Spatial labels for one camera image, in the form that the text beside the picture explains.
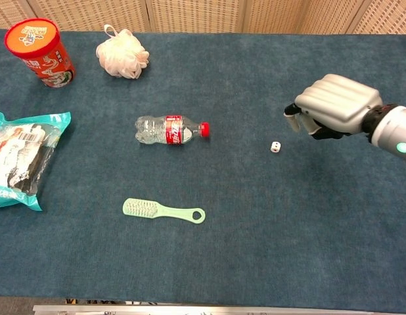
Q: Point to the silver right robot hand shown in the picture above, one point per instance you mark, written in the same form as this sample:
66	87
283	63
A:
341	101

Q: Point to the small white die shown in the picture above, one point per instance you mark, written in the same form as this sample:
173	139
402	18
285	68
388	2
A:
275	147

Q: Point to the woven rattan folding screen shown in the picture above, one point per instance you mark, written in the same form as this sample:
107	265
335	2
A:
203	14

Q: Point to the teal table cloth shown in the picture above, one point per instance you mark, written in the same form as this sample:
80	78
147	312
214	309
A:
222	229

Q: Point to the clear plastic bottle red cap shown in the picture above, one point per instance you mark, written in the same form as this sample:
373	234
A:
163	129

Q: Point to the light green hairbrush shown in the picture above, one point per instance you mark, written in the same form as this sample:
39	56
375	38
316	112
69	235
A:
147	209

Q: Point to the white mesh bath sponge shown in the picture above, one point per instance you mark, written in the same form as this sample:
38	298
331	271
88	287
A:
121	56

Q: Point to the red instant noodle cup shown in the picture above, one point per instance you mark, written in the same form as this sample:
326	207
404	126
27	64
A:
45	55

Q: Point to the teal snack package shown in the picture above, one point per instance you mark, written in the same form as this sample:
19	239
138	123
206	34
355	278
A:
19	157

